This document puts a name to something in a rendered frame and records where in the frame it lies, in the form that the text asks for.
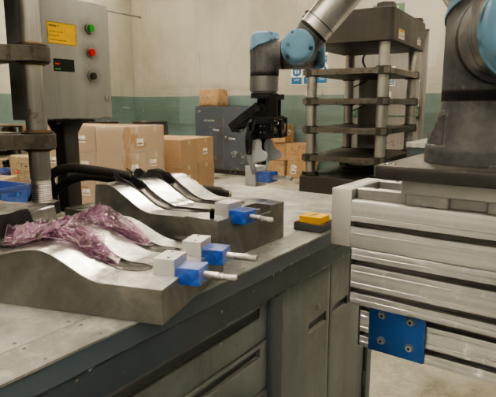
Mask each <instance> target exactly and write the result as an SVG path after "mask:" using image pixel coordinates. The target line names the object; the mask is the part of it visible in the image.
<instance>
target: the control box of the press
mask: <svg viewBox="0 0 496 397"><path fill-rule="evenodd" d="M3 2H4V12H5V22H6V40H7V44H14V43H17V42H20V41H19V31H18V20H17V1H16V0H3ZM39 12H40V24H41V36H42V43H44V44H45V45H47V46H48V47H49V48H50V56H51V62H50V63H49V64H48V65H46V66H43V68H44V80H45V91H46V112H47V124H48V126H49V127H50V129H51V131H52V132H54V133H56V137H57V147H56V159H57V165H62V164H68V163H76V164H79V163H80V152H79V138H78V132H79V130H80V128H81V126H82V124H83V122H87V124H91V122H93V121H95V120H98V119H111V117H113V115H112V98H111V81H110V64H109V32H108V16H107V6H103V5H99V4H94V3H90V2H83V1H80V0H39ZM9 78H10V88H11V98H12V107H13V119H14V120H15V121H25V111H24V91H23V81H22V71H21V65H18V64H9ZM56 200H60V208H61V212H64V211H65V208H66V207H70V206H78V205H83V203H82V191H81V181H80V182H77V183H74V184H72V185H70V186H68V187H67V188H66V189H64V190H63V192H61V193H60V194H59V199H58V197H57V198H56Z"/></svg>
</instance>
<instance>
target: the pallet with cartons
mask: <svg viewBox="0 0 496 397"><path fill-rule="evenodd" d="M164 145H165V148H164V151H165V172H168V173H184V174H186V175H188V176H190V177H191V178H193V179H194V180H196V181H197V182H198V183H199V184H201V185H208V186H214V160H213V137H212V136H192V135H164Z"/></svg>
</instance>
